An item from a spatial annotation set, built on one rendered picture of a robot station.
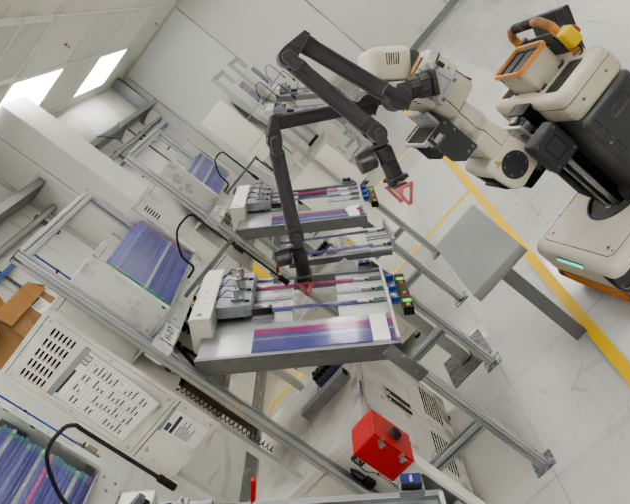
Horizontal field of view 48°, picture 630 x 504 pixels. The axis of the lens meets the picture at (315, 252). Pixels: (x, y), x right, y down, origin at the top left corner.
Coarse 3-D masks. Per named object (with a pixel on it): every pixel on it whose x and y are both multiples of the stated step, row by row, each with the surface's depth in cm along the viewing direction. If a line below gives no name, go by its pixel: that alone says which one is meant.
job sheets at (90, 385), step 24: (96, 360) 239; (72, 384) 241; (96, 384) 241; (120, 384) 242; (72, 408) 245; (96, 408) 245; (120, 408) 245; (144, 408) 245; (120, 432) 249; (168, 432) 249; (192, 432) 249
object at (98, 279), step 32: (64, 224) 261; (96, 256) 239; (192, 256) 295; (96, 288) 241; (128, 288) 241; (128, 320) 245; (160, 320) 245; (384, 352) 234; (416, 352) 318; (320, 384) 298; (448, 448) 249
